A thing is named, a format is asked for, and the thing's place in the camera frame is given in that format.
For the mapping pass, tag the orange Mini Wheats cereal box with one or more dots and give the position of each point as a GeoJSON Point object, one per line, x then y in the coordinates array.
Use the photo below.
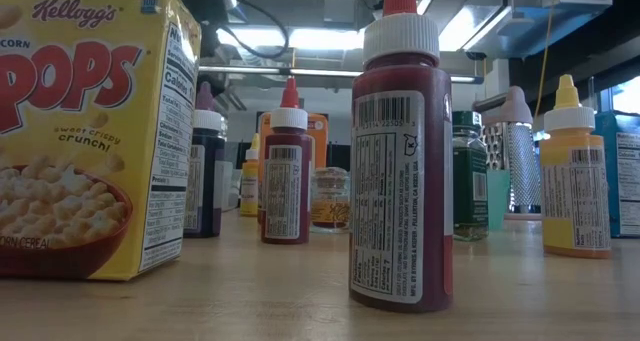
{"type": "Point", "coordinates": [320, 141]}

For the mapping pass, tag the yellow-capped orange sauce bottle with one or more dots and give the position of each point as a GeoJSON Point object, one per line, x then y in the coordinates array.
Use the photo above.
{"type": "Point", "coordinates": [249, 181]}
{"type": "Point", "coordinates": [575, 196]}

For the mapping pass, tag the purple-capped dark sauce bottle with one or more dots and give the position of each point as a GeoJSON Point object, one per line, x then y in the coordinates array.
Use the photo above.
{"type": "Point", "coordinates": [212, 151]}

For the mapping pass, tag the green-labelled glass spice jar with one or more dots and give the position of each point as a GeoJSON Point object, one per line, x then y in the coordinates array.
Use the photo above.
{"type": "Point", "coordinates": [470, 181]}

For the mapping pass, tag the light blue cereal box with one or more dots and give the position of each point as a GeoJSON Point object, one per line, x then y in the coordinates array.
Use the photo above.
{"type": "Point", "coordinates": [625, 181]}

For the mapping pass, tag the glass jar with orange label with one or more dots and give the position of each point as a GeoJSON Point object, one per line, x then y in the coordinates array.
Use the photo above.
{"type": "Point", "coordinates": [330, 206]}

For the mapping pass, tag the red-capped dark red bottle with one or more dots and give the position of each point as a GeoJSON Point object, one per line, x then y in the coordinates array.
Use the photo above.
{"type": "Point", "coordinates": [285, 196]}
{"type": "Point", "coordinates": [400, 181]}

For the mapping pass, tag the long linear ceiling light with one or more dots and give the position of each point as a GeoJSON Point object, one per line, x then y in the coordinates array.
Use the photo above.
{"type": "Point", "coordinates": [325, 72]}

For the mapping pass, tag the yellow Corn Pops cereal box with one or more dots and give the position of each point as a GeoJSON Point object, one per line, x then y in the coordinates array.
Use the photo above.
{"type": "Point", "coordinates": [75, 131]}

